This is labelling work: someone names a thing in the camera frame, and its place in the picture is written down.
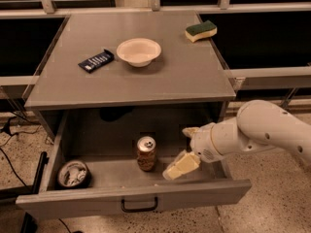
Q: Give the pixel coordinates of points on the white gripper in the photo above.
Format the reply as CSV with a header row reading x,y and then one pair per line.
x,y
202,142

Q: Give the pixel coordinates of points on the orange soda can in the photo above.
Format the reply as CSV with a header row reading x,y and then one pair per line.
x,y
146,153

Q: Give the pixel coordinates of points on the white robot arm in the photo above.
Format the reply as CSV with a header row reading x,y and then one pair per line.
x,y
258,126

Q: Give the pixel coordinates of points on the grey open drawer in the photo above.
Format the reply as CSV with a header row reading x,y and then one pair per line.
x,y
109,151

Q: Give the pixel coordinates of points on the white bowl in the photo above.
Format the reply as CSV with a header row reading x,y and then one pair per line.
x,y
138,52

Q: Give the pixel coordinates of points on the grey cabinet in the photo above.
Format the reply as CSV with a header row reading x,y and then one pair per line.
x,y
184,72

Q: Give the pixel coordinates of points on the green yellow sponge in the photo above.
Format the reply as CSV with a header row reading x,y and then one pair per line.
x,y
200,31

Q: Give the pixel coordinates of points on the dark round container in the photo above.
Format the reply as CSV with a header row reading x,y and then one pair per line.
x,y
73,174

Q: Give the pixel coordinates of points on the dark blue snack packet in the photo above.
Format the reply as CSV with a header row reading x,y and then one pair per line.
x,y
93,63

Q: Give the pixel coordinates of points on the black stand leg left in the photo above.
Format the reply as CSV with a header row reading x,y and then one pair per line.
x,y
10,195

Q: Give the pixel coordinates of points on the metal window railing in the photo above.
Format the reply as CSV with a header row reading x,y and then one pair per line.
x,y
155,4

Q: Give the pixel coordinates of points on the black drawer handle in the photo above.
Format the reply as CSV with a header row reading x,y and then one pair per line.
x,y
139,206

